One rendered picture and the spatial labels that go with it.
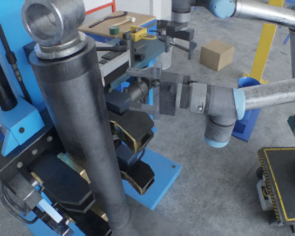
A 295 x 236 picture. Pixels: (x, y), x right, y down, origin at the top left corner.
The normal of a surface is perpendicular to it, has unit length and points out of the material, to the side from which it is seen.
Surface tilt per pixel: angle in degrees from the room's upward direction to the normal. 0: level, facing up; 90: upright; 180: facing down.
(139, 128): 0
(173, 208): 0
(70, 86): 90
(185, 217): 0
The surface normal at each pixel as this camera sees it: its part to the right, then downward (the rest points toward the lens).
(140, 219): -0.02, -0.72
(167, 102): -0.22, 0.68
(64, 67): 0.34, 0.65
